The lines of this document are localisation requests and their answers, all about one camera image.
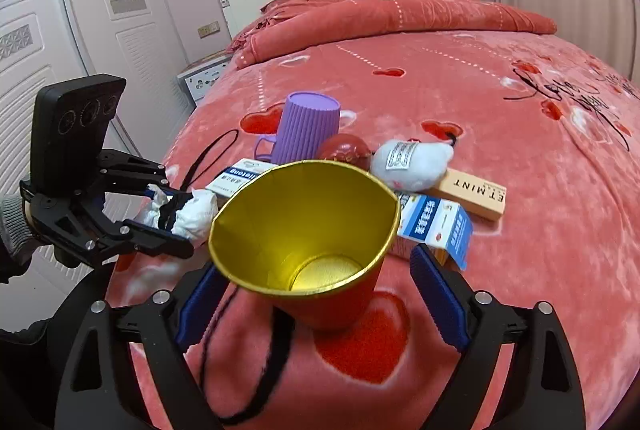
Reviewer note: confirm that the wall socket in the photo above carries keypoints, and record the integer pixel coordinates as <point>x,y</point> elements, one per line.
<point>209,29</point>

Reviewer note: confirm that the pink heart print blanket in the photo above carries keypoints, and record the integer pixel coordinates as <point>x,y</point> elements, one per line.
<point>500,260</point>

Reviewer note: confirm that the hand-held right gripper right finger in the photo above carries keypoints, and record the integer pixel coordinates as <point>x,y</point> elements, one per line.
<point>442,305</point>

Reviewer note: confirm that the folded red quilt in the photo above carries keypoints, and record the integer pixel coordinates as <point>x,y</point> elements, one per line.
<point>400,14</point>

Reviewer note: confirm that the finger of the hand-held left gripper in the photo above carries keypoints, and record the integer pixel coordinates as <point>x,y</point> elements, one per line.
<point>160,240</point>
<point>135,170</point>

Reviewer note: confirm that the red ball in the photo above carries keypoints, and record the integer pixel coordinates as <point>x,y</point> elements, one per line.
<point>345,148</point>

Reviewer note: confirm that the white tissue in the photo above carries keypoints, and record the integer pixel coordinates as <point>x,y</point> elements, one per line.
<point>200,215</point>

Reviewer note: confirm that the purple ribbed cup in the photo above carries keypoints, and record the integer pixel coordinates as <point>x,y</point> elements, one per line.
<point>305,129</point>

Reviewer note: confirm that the red paper cup gold inside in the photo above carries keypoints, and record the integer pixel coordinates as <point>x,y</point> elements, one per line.
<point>300,220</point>

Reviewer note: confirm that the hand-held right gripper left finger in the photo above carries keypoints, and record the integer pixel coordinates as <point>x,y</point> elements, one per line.
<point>197,305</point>

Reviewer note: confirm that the blue white medicine box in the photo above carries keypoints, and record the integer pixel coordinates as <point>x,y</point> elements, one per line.
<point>235,175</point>
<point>435,220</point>

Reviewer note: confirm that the white wardrobe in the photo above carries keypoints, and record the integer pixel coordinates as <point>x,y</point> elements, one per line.
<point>125,34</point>

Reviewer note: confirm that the beige mint box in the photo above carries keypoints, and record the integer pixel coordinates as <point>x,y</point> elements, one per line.
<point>475,195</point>

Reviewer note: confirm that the white nightstand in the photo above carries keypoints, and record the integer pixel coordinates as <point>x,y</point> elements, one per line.
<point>205,77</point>

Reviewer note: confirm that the person's left forearm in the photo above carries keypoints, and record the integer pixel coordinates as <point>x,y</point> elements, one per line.
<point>12,230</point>

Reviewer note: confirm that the white plush toy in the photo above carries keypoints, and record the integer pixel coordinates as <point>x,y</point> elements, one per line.
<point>415,164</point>

